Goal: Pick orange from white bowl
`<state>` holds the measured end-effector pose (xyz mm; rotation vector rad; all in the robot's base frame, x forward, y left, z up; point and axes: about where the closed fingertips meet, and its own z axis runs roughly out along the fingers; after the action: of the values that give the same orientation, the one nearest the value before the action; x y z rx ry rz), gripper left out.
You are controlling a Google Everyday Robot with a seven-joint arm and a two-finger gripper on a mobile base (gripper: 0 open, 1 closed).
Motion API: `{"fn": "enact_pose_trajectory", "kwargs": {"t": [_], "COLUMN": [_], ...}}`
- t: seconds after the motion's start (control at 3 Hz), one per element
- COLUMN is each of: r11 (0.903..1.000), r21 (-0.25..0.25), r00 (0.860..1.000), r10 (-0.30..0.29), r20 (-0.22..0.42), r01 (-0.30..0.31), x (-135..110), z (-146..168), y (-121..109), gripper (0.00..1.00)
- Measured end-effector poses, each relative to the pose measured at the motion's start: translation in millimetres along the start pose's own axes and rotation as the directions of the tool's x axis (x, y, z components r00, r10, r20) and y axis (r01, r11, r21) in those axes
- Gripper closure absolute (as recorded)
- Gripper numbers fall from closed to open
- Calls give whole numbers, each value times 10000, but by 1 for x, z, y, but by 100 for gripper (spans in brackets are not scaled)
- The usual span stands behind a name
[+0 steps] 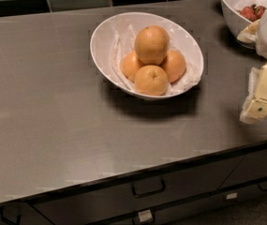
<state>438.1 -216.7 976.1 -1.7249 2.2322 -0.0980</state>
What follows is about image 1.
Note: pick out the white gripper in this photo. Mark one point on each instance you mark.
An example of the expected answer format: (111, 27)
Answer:
(254, 108)

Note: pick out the orange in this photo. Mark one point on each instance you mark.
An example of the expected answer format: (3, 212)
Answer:
(151, 81)
(174, 65)
(131, 64)
(151, 44)

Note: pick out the white bowl with strawberries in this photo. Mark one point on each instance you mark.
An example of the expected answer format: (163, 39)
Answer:
(235, 22)

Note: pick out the white oval bowl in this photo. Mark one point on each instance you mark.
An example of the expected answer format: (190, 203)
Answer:
(103, 37)

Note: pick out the red strawberries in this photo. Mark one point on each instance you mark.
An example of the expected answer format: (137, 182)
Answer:
(253, 12)

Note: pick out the dark right drawer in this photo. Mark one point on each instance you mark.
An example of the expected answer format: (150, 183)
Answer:
(252, 167)

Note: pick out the dark drawer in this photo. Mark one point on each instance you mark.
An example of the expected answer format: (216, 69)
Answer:
(252, 167)
(115, 201)

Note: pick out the white paper liner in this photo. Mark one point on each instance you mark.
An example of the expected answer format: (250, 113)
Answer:
(181, 42)

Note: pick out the white drawer label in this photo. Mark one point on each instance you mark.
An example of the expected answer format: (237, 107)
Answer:
(145, 216)

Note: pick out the dark upper drawer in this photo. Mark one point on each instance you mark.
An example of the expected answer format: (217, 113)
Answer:
(115, 201)

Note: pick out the black drawer handle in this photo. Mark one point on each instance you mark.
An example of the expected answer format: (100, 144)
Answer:
(148, 187)
(10, 214)

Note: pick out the black left drawer handle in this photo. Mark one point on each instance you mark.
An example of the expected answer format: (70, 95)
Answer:
(10, 214)

